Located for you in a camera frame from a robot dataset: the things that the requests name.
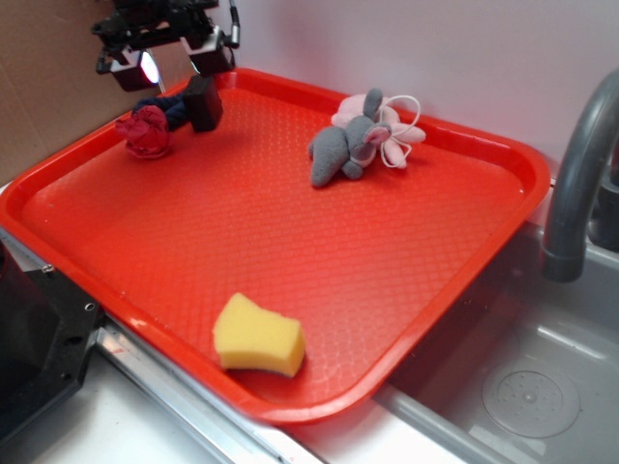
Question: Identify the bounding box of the grey plastic sink basin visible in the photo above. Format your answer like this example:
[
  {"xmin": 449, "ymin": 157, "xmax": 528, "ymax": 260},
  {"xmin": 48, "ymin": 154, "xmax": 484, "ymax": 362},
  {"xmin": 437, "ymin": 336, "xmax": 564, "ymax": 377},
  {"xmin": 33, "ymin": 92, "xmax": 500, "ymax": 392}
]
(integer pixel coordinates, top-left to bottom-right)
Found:
[{"xmin": 376, "ymin": 225, "xmax": 618, "ymax": 463}]

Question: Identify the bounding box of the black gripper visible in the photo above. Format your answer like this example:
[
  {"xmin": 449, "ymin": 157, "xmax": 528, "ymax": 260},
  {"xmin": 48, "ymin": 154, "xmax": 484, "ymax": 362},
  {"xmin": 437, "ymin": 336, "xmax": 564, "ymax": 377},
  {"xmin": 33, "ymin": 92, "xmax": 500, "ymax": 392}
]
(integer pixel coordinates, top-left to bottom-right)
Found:
[{"xmin": 91, "ymin": 0, "xmax": 235, "ymax": 92}]

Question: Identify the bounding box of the crumpled red cloth ball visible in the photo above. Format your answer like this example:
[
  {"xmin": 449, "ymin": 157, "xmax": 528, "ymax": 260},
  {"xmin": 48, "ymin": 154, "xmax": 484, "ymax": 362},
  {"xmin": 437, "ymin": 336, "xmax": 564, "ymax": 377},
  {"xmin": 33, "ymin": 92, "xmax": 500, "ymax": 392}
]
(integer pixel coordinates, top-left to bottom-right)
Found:
[{"xmin": 114, "ymin": 105, "xmax": 171, "ymax": 160}]

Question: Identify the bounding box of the yellow sponge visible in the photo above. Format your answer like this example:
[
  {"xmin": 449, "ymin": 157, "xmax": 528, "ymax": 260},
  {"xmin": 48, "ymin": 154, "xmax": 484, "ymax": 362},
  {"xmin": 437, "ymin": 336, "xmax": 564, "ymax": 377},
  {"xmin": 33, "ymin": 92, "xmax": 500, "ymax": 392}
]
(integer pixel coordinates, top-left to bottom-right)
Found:
[{"xmin": 213, "ymin": 293, "xmax": 306, "ymax": 377}]

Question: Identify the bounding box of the dark blue rope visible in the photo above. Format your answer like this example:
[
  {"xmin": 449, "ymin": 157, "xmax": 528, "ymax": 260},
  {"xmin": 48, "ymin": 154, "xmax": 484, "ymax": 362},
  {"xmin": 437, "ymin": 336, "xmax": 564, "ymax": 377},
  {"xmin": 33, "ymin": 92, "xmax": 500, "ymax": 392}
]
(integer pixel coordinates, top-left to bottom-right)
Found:
[{"xmin": 132, "ymin": 91, "xmax": 195, "ymax": 133}]

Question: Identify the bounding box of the grey faucet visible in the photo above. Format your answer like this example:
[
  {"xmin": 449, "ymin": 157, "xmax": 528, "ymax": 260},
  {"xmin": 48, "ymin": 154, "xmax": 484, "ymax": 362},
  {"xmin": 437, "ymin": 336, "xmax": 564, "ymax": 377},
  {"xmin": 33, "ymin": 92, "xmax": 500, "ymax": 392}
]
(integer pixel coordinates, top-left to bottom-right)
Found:
[{"xmin": 540, "ymin": 71, "xmax": 618, "ymax": 282}]

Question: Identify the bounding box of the pink plush toy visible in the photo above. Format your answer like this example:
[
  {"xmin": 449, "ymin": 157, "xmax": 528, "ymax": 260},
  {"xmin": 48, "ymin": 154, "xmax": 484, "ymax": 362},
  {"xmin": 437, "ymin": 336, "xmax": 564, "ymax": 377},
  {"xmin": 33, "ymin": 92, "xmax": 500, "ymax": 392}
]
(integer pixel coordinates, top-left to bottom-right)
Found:
[{"xmin": 350, "ymin": 95, "xmax": 427, "ymax": 169}]

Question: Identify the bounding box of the brown cardboard panel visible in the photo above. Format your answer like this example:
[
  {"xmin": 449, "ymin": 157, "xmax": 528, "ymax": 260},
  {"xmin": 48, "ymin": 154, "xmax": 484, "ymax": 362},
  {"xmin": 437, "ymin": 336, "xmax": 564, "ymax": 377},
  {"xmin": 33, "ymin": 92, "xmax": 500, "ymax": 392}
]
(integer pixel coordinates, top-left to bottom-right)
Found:
[{"xmin": 0, "ymin": 0, "xmax": 194, "ymax": 188}]

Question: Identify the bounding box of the red plastic tray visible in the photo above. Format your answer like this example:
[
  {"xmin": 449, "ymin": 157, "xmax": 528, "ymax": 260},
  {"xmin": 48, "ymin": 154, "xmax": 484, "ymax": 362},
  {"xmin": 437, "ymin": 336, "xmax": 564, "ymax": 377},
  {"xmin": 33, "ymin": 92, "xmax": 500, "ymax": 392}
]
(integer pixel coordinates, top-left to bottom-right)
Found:
[{"xmin": 1, "ymin": 70, "xmax": 550, "ymax": 425}]

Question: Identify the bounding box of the grey plush elephant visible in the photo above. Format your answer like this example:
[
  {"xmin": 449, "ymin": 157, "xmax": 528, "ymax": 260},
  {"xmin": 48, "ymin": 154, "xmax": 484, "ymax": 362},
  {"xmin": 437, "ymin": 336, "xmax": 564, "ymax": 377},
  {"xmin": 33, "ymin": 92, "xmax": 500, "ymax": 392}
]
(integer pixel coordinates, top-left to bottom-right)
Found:
[{"xmin": 309, "ymin": 88, "xmax": 383, "ymax": 189}]

